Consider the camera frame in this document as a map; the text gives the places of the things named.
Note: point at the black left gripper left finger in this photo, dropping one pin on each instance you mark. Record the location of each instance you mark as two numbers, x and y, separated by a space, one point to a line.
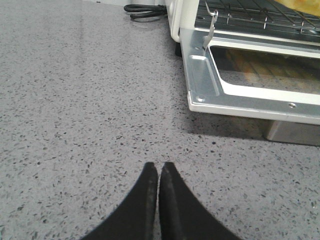
134 218

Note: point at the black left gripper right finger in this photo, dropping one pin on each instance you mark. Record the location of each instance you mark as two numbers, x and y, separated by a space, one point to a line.
181 215

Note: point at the glass oven door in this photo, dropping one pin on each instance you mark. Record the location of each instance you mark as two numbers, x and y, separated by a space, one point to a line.
251 76

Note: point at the golden bread roll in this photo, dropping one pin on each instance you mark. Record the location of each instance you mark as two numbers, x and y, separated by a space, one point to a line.
306 6

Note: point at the white Toshiba toaster oven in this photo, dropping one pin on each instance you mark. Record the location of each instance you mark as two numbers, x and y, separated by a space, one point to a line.
182 17

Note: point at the oven wire rack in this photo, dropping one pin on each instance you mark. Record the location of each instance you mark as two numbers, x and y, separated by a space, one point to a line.
266 15

